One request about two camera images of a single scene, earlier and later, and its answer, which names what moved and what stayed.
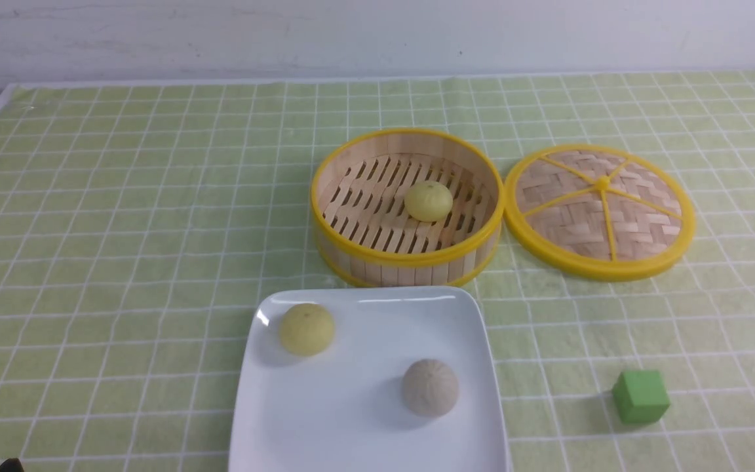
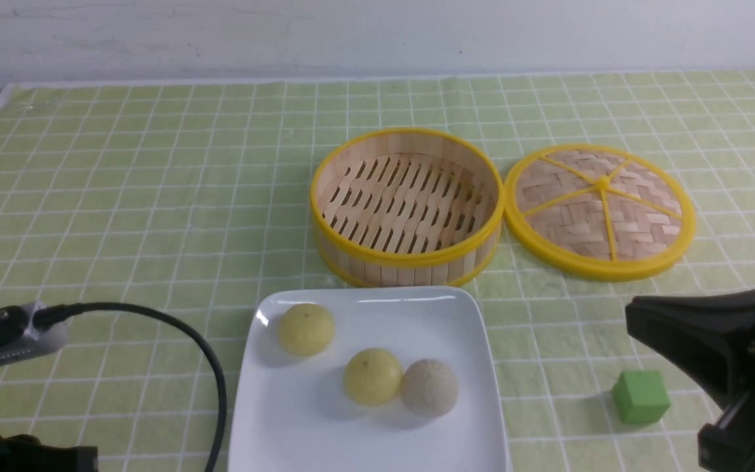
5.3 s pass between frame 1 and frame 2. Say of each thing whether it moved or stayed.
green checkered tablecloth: stayed
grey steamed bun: stayed
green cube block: stayed
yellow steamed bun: moved
